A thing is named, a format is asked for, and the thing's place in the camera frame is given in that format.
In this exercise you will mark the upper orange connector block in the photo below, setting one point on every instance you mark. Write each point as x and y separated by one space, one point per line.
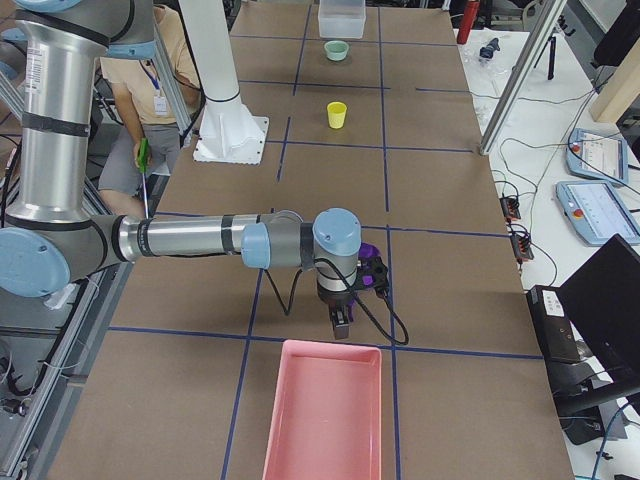
510 208

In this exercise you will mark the teach pendant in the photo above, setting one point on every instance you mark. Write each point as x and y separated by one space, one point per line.
596 211
593 155

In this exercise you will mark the clear plastic storage box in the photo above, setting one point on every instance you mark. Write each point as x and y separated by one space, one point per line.
341 19

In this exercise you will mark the green handled stick tool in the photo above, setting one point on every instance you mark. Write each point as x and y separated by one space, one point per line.
142 163

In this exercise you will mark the red bottle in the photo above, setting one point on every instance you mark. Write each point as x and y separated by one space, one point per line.
467 22

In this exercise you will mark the lower teach pendant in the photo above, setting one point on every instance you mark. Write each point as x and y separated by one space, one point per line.
596 211

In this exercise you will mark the aluminium frame post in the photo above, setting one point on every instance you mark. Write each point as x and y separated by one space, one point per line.
532 48

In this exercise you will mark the lower orange connector block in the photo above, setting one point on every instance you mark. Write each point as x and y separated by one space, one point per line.
521 245

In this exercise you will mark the pink plastic tray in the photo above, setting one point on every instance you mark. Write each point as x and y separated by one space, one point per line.
327 414

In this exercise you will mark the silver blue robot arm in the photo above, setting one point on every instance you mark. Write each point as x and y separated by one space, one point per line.
50 241

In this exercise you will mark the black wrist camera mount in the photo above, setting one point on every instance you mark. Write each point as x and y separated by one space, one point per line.
374 275

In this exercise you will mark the black box device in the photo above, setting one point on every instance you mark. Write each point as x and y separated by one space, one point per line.
552 327

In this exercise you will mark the green ceramic bowl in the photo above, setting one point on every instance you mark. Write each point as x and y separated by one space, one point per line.
336 50

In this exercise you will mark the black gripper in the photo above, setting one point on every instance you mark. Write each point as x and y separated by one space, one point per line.
334 299

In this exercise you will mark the black monitor on stand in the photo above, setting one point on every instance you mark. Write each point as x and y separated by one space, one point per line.
601 300

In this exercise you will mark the dark blue handheld tool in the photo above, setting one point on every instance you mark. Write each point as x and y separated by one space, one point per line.
488 51

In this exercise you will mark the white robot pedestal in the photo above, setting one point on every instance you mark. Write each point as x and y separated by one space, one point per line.
228 132

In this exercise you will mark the orange connector block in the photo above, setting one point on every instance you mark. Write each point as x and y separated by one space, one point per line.
521 245
510 208

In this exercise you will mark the purple cloth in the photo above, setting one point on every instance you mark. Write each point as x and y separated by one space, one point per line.
366 251

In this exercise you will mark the seated person in beige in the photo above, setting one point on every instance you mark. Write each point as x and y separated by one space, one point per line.
142 104

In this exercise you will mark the yellow plastic cup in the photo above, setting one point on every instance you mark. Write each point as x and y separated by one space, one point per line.
336 114

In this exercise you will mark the upper teach pendant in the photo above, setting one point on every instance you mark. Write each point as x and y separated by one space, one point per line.
593 155

